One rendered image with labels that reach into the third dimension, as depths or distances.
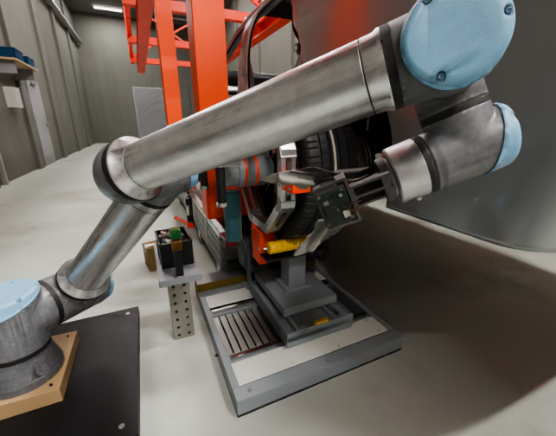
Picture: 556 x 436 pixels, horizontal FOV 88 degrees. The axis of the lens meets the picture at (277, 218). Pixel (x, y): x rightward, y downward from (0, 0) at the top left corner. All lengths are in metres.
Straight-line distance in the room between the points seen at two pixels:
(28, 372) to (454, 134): 1.15
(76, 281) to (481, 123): 1.03
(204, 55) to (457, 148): 1.40
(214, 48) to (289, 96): 1.35
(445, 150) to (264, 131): 0.25
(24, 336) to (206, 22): 1.45
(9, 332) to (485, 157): 1.11
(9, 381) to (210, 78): 1.40
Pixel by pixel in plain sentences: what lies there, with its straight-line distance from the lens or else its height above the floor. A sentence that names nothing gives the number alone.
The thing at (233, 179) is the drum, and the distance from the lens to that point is 1.24.
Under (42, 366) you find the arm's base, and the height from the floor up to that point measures 0.39.
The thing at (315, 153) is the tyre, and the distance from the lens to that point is 1.09.
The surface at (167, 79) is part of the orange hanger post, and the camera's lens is 3.59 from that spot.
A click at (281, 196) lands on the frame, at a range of 1.10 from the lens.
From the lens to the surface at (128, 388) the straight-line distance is 1.09.
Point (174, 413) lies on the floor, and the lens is 1.39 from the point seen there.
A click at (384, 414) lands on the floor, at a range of 1.39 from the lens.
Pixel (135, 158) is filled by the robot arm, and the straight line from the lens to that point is 0.52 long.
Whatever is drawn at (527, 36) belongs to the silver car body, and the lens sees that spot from 0.95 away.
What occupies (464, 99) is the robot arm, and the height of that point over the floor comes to 1.08.
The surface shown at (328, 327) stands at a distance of 1.48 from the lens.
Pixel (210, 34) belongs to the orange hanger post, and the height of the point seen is 1.47.
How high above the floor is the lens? 1.05
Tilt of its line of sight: 18 degrees down
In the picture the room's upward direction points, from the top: straight up
